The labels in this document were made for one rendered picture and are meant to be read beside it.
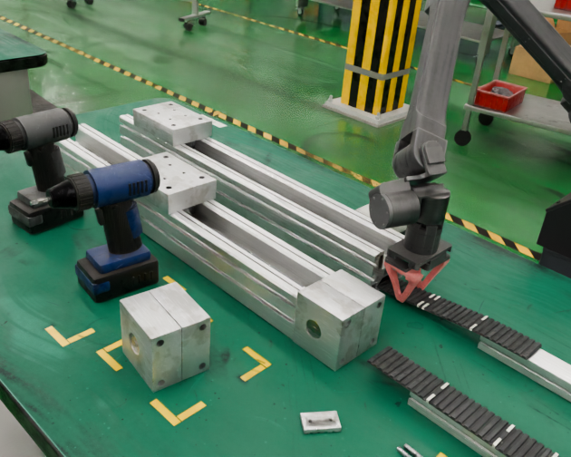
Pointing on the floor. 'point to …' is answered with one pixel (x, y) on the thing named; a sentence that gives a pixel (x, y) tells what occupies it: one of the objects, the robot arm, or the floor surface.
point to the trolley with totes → (508, 104)
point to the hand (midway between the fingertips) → (411, 290)
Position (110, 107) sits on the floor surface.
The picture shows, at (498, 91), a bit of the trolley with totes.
